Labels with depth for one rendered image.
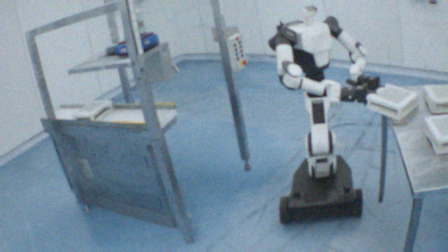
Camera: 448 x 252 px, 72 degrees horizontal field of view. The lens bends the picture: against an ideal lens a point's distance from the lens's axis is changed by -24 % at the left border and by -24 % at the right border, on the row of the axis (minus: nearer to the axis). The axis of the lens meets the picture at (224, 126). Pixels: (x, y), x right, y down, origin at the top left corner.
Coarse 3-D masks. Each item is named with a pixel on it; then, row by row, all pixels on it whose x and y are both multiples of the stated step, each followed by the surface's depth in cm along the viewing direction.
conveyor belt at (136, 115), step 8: (56, 112) 304; (64, 112) 298; (72, 112) 293; (112, 112) 269; (120, 112) 266; (128, 112) 262; (136, 112) 259; (160, 112) 249; (168, 112) 246; (176, 112) 249; (120, 120) 251; (128, 120) 248; (136, 120) 245; (144, 120) 242; (160, 120) 237; (168, 120) 241; (144, 128) 232
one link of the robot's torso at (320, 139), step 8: (304, 96) 238; (328, 96) 232; (312, 104) 237; (320, 104) 235; (328, 104) 230; (312, 112) 236; (320, 112) 235; (312, 120) 236; (320, 120) 234; (312, 128) 229; (320, 128) 228; (312, 136) 228; (320, 136) 226; (328, 136) 225; (312, 144) 227; (320, 144) 226; (328, 144) 224; (312, 152) 229; (320, 152) 228; (328, 152) 228
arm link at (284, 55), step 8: (280, 48) 209; (288, 48) 208; (280, 56) 206; (288, 56) 205; (280, 64) 204; (288, 64) 201; (280, 72) 205; (288, 72) 198; (296, 72) 198; (280, 80) 208
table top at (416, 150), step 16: (416, 112) 179; (400, 128) 168; (416, 128) 164; (400, 144) 155; (416, 144) 152; (432, 144) 148; (416, 160) 141; (432, 160) 137; (416, 176) 131; (432, 176) 128; (416, 192) 123; (432, 192) 121
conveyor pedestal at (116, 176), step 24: (72, 144) 287; (96, 144) 270; (120, 144) 255; (96, 168) 285; (120, 168) 268; (144, 168) 255; (96, 192) 302; (120, 192) 283; (144, 192) 268; (144, 216) 284; (168, 216) 267
